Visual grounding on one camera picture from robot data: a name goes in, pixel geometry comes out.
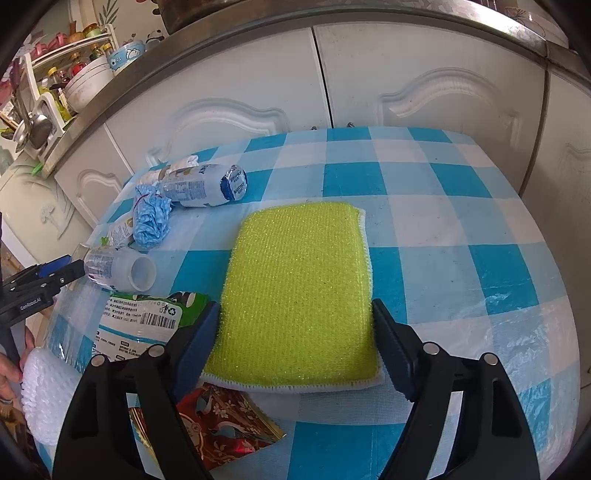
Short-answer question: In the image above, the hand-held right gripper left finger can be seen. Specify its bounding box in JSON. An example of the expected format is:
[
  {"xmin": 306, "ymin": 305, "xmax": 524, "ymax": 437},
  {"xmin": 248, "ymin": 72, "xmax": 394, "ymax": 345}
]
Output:
[{"xmin": 52, "ymin": 301, "xmax": 221, "ymax": 480}]

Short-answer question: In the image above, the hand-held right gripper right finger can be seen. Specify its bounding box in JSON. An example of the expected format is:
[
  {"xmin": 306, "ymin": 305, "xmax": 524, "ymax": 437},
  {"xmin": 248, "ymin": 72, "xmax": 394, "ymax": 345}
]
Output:
[{"xmin": 372, "ymin": 298, "xmax": 541, "ymax": 480}]

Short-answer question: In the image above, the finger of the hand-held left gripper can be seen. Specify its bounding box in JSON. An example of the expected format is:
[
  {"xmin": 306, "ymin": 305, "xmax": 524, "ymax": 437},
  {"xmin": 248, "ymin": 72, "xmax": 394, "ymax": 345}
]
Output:
[
  {"xmin": 9, "ymin": 255, "xmax": 74, "ymax": 284},
  {"xmin": 34, "ymin": 260, "xmax": 88, "ymax": 296}
]

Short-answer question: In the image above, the blue green snack packet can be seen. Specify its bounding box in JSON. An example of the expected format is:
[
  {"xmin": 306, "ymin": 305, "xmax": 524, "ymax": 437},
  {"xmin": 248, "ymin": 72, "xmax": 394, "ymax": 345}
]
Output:
[{"xmin": 90, "ymin": 291, "xmax": 220, "ymax": 370}]

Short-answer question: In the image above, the white foam fruit net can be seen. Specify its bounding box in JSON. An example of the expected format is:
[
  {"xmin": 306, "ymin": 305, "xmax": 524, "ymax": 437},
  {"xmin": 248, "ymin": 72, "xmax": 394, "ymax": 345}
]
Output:
[{"xmin": 21, "ymin": 348, "xmax": 86, "ymax": 446}]

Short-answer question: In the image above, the blue plastic bag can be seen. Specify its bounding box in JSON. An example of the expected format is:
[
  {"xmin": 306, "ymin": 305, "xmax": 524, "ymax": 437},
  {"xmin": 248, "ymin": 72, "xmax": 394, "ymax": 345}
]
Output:
[{"xmin": 133, "ymin": 185, "xmax": 174, "ymax": 252}]

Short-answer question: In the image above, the yellow green scouring sponge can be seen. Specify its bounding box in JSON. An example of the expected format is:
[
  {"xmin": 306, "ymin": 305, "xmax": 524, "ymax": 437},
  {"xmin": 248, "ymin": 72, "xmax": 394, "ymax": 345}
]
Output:
[{"xmin": 201, "ymin": 202, "xmax": 386, "ymax": 394}]

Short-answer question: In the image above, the white plastic bottle blue label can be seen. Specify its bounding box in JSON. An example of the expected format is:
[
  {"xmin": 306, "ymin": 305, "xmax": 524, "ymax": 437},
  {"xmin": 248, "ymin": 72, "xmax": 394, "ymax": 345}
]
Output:
[{"xmin": 159, "ymin": 164, "xmax": 249, "ymax": 208}]

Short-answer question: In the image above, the wet wipes pack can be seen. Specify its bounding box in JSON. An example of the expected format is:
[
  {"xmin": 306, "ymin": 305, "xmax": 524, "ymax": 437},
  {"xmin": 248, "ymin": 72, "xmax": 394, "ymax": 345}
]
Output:
[{"xmin": 83, "ymin": 247, "xmax": 158, "ymax": 294}]

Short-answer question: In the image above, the green cracker snack packet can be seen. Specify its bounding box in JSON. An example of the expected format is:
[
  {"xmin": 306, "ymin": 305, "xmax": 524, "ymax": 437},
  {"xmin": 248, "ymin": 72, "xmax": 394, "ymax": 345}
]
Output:
[{"xmin": 107, "ymin": 216, "xmax": 140, "ymax": 248}]

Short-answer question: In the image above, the red snack packet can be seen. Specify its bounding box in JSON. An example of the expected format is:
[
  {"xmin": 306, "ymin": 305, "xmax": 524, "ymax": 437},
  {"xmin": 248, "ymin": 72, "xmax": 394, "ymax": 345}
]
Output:
[{"xmin": 128, "ymin": 385, "xmax": 287, "ymax": 472}]

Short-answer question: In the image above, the white cabinet door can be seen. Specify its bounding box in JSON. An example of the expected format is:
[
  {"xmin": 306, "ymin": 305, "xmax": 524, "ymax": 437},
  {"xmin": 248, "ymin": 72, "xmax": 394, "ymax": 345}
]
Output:
[
  {"xmin": 54, "ymin": 124, "xmax": 136, "ymax": 228},
  {"xmin": 104, "ymin": 25, "xmax": 334, "ymax": 188},
  {"xmin": 521, "ymin": 69, "xmax": 591, "ymax": 333},
  {"xmin": 314, "ymin": 22, "xmax": 549, "ymax": 200}
]

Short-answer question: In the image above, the blue checked tablecloth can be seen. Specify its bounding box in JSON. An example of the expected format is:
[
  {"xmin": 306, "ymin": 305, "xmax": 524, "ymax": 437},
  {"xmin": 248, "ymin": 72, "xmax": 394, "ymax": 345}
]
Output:
[{"xmin": 37, "ymin": 127, "xmax": 583, "ymax": 480}]

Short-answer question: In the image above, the steel ladle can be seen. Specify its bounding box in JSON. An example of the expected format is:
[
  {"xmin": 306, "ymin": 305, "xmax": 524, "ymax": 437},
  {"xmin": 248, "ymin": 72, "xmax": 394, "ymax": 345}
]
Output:
[{"xmin": 28, "ymin": 113, "xmax": 51, "ymax": 148}]

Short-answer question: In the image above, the white utensil rack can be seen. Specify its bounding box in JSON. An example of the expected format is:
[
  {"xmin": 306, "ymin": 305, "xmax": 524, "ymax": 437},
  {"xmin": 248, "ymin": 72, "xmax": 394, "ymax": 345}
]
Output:
[{"xmin": 18, "ymin": 23, "xmax": 116, "ymax": 160}]

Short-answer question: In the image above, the white ceramic bowl stack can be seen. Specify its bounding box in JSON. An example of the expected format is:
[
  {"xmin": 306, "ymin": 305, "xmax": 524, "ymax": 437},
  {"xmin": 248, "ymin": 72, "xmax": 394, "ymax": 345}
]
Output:
[{"xmin": 64, "ymin": 58, "xmax": 115, "ymax": 114}]

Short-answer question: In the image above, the steel kitchen countertop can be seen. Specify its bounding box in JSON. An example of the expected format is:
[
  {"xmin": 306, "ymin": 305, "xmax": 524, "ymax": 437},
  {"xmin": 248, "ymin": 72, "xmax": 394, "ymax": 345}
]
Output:
[{"xmin": 34, "ymin": 4, "xmax": 591, "ymax": 178}]

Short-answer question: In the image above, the brass steamer pot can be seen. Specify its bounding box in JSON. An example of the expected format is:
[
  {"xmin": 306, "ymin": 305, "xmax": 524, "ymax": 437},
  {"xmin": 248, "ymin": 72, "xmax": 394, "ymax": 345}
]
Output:
[{"xmin": 159, "ymin": 0, "xmax": 296, "ymax": 34}]

